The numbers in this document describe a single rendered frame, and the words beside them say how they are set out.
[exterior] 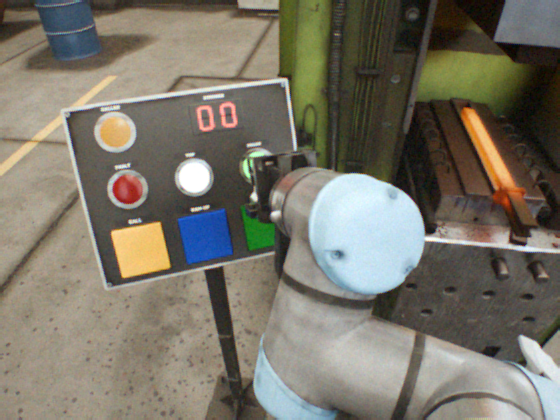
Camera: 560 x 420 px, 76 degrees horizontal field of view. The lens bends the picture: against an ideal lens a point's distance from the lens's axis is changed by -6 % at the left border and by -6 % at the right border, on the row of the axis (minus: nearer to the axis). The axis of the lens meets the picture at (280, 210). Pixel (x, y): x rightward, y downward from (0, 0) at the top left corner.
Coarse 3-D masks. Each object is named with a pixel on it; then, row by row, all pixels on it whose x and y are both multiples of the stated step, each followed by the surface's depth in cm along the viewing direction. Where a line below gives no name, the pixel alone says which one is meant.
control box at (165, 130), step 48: (192, 96) 55; (240, 96) 57; (288, 96) 59; (96, 144) 53; (144, 144) 55; (192, 144) 57; (240, 144) 58; (288, 144) 60; (96, 192) 54; (144, 192) 56; (192, 192) 58; (240, 192) 60; (96, 240) 55; (240, 240) 61
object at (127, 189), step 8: (120, 176) 55; (128, 176) 55; (120, 184) 55; (128, 184) 55; (136, 184) 55; (112, 192) 55; (120, 192) 55; (128, 192) 55; (136, 192) 55; (120, 200) 55; (128, 200) 55; (136, 200) 56
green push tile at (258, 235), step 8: (240, 208) 61; (248, 224) 60; (256, 224) 61; (264, 224) 61; (272, 224) 61; (248, 232) 60; (256, 232) 61; (264, 232) 61; (272, 232) 62; (248, 240) 61; (256, 240) 61; (264, 240) 61; (272, 240) 62; (248, 248) 61; (256, 248) 61
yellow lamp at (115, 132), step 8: (104, 120) 53; (112, 120) 53; (120, 120) 53; (104, 128) 53; (112, 128) 53; (120, 128) 53; (128, 128) 54; (104, 136) 53; (112, 136) 53; (120, 136) 54; (128, 136) 54; (112, 144) 54; (120, 144) 54
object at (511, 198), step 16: (464, 112) 93; (480, 128) 86; (480, 144) 81; (496, 160) 76; (496, 176) 72; (512, 192) 67; (512, 208) 65; (528, 208) 64; (512, 224) 64; (528, 224) 61
